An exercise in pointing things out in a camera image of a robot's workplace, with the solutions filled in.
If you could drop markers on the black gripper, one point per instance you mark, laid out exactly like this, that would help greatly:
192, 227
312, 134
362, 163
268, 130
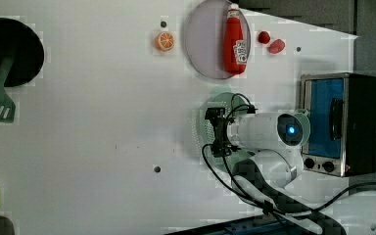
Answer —
221, 147

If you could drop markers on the mint green plastic strainer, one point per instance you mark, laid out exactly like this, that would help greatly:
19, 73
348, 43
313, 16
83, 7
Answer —
235, 104

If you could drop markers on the mint green cup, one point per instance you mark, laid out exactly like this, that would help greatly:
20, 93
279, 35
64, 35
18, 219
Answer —
302, 117

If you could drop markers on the red ketchup bottle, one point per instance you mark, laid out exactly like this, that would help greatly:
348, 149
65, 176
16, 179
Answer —
235, 55

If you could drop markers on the pink red strawberry toy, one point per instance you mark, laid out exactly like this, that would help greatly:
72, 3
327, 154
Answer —
276, 46

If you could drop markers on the dark red strawberry toy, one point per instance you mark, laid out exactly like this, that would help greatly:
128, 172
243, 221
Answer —
264, 37

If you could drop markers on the orange half slice toy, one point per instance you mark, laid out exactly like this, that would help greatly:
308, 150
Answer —
164, 41

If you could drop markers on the silver black toaster oven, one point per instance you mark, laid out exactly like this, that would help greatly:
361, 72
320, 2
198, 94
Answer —
341, 108

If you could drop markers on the black round pan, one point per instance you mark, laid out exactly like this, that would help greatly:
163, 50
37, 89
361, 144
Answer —
19, 40

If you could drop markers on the blue metal table frame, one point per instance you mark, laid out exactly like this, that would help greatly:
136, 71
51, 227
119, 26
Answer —
255, 225

